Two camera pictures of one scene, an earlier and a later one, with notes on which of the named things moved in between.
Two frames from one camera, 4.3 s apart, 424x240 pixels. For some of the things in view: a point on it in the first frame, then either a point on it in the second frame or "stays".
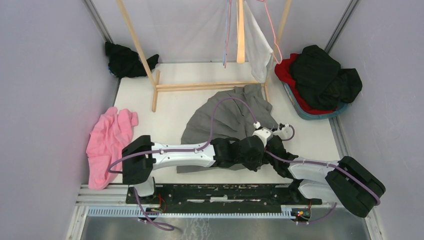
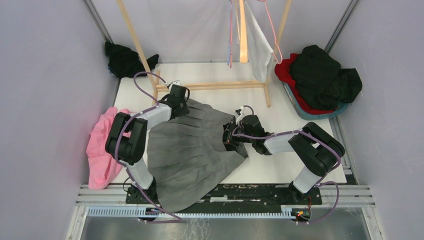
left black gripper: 255,166 to 185,110
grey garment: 232,120 to 187,158
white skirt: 260,49 stays
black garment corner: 320,82 stays
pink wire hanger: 264,1 stays
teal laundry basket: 316,116 stays
